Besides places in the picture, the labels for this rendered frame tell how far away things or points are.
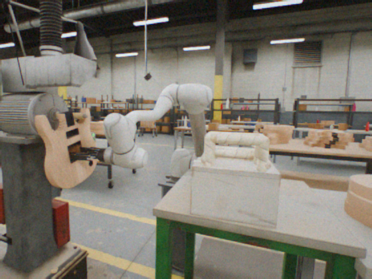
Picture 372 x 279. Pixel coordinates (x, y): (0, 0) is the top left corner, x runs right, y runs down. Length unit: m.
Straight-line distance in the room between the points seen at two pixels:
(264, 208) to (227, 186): 0.13
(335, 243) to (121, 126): 0.77
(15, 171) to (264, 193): 1.29
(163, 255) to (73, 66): 0.86
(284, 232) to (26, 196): 1.30
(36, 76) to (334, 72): 12.37
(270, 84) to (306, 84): 1.59
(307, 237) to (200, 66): 11.82
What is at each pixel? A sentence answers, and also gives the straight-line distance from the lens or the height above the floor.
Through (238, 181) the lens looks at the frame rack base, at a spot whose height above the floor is 1.07.
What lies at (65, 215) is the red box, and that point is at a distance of 1.71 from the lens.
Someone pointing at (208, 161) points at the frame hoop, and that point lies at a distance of 0.71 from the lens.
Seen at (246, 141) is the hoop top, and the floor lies 1.20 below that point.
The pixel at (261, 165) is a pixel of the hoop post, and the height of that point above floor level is 1.12.
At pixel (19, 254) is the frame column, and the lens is 1.69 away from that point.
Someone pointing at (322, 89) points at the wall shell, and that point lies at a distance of 12.49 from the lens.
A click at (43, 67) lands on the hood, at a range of 1.14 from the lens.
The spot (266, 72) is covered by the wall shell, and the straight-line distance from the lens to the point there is 12.11.
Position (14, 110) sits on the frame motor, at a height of 1.27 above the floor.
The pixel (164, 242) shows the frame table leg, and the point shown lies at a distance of 0.86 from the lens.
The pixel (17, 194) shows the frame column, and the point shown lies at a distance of 1.51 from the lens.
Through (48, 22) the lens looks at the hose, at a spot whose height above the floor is 1.70.
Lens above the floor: 1.28
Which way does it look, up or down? 6 degrees down
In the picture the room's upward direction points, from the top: 1 degrees clockwise
